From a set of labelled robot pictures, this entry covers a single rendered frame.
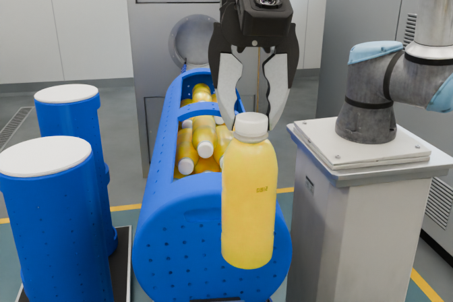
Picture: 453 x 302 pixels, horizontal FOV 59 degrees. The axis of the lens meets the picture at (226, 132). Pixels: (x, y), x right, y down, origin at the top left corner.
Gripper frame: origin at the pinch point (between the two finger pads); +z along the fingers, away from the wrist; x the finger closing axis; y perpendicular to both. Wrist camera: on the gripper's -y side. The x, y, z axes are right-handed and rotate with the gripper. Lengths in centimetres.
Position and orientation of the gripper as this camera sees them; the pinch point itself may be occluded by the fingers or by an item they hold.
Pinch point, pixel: (251, 121)
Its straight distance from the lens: 46.5
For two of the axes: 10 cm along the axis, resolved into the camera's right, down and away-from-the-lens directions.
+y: -0.5, -3.0, 9.5
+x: -10.0, 0.0, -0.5
